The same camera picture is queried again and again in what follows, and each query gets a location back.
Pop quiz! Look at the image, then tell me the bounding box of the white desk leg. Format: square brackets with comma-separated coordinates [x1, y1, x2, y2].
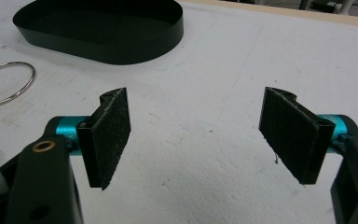
[337, 0, 356, 15]

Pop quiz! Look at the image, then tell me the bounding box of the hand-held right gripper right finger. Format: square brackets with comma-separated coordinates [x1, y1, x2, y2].
[258, 87, 350, 185]

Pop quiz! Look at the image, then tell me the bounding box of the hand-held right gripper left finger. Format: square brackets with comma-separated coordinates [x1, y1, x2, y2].
[55, 87, 131, 190]

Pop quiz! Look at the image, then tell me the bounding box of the black oval tray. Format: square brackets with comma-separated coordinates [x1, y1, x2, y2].
[12, 0, 185, 65]

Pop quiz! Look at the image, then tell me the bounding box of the white foam mat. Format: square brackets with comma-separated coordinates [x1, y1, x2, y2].
[0, 0, 358, 224]

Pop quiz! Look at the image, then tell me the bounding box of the metal key ring with keys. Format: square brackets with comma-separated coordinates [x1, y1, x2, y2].
[0, 61, 37, 110]

